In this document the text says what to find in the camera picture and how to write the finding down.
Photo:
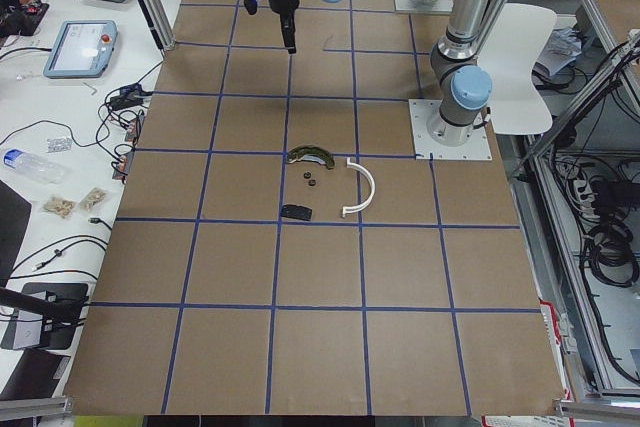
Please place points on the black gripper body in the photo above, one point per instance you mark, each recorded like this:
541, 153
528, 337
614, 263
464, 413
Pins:
282, 1

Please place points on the olive brake shoe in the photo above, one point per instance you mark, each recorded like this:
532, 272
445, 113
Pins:
311, 153

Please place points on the black brake pad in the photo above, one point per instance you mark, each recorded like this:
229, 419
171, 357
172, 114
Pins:
296, 212

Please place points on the near teach pendant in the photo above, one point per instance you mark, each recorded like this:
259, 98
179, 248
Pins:
82, 49

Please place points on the white chair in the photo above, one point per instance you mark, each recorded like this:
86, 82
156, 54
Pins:
508, 56

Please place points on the right small parts bag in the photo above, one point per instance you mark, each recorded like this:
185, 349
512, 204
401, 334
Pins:
93, 199

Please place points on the small parts bag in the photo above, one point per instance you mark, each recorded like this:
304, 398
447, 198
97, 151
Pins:
93, 199
59, 206

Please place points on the clear plastic water bottle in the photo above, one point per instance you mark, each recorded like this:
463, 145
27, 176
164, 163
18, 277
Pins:
34, 167

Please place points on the left small parts bag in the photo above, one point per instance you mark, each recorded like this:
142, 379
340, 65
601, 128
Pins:
59, 206

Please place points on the black camera stand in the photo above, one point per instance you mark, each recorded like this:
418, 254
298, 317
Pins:
44, 315

